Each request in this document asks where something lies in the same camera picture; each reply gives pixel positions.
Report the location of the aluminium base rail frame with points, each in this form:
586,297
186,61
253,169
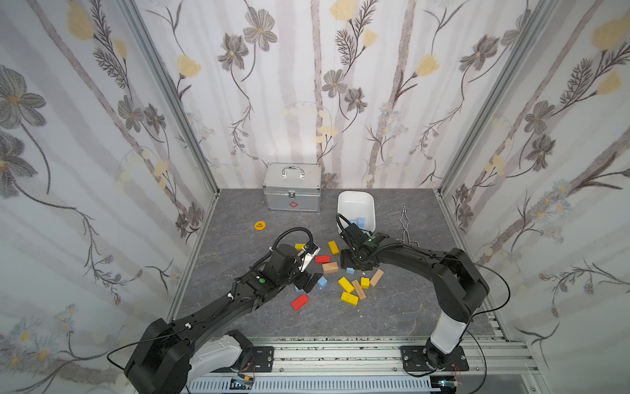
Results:
363,365

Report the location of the red long block centre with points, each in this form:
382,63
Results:
323,259

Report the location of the engraved wood block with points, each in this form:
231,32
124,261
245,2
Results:
358,289

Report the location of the yellow block centre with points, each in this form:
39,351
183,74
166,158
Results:
346,285

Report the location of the yellow big blind chip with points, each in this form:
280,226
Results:
260,225

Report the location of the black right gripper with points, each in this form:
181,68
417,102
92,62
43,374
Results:
358,257

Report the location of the yellow long block top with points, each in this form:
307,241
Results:
333,248

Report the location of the red long block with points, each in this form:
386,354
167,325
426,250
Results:
300,302
323,259

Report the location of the silver aluminium first aid case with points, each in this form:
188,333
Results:
293,187

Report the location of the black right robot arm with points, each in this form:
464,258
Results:
460,288

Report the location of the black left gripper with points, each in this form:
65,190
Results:
305,277

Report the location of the white plastic tray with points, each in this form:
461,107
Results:
353,204

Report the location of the metal wire tongs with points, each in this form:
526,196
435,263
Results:
405,223

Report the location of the plain wood block right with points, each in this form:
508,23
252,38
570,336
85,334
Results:
375,279

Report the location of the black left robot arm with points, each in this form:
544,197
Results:
216,320

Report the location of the red long block front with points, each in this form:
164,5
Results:
300,302

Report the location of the yellow speckled block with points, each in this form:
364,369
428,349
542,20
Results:
349,298

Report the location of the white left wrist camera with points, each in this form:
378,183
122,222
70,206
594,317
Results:
308,253

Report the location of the natural wood block centre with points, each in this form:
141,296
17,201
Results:
330,268

